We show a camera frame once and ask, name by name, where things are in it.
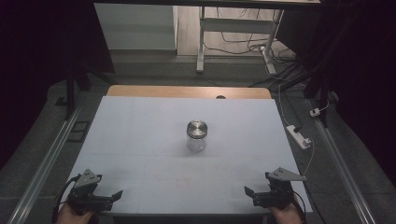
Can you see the silver metal jar lid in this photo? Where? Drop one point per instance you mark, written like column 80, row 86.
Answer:
column 197, row 128

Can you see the white power strip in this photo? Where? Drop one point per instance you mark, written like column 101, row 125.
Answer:
column 298, row 137

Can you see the white desk frame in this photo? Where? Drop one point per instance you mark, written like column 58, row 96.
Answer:
column 236, row 25

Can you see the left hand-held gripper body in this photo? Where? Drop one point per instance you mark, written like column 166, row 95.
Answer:
column 83, row 196

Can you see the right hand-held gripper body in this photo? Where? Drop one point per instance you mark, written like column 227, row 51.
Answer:
column 278, row 193

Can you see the person's left hand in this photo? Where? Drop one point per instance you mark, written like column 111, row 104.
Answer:
column 73, row 217

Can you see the black metal stand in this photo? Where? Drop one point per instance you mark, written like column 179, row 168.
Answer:
column 322, row 90
column 71, row 93

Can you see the small white adapter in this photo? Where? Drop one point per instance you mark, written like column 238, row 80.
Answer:
column 315, row 112

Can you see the aluminium floor rail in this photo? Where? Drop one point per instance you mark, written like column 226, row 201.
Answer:
column 46, row 165
column 342, row 168

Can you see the wooden table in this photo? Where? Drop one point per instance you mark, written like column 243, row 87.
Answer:
column 174, row 91

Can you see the white table mat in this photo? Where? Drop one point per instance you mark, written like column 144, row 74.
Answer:
column 149, row 130

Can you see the white cabinet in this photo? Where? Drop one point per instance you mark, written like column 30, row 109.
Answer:
column 137, row 28

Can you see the clear glass jar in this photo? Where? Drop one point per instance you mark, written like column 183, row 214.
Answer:
column 196, row 143

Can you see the person's right hand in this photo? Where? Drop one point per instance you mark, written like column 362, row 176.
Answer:
column 286, row 216

